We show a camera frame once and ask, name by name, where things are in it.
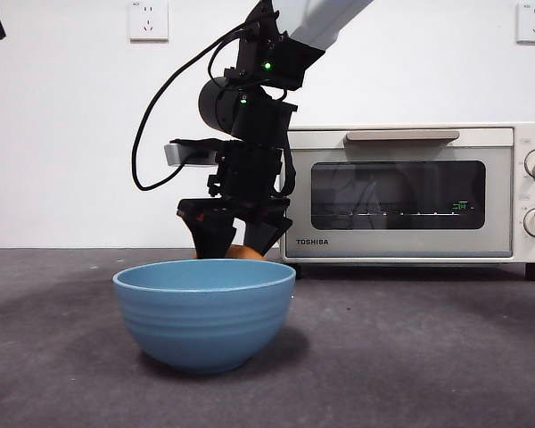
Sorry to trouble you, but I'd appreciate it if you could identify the oven door with beige handle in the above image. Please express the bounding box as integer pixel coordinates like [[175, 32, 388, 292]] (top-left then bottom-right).
[[284, 128, 514, 259]]

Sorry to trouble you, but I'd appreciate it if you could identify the blue ribbed bowl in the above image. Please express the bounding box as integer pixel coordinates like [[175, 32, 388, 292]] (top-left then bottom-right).
[[111, 259, 297, 375]]

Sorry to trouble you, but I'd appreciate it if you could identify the cream Toshiba toaster oven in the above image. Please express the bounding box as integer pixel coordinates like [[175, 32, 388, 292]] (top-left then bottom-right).
[[278, 123, 535, 281]]

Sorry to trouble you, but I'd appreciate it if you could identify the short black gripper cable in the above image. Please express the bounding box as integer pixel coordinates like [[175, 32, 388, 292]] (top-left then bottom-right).
[[278, 142, 297, 198]]

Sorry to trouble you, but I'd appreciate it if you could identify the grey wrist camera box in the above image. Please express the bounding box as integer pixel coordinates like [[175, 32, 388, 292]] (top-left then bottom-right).
[[163, 139, 219, 169]]

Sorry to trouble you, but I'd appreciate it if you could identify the metal oven wire rack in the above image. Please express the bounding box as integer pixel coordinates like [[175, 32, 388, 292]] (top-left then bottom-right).
[[325, 208, 458, 218]]

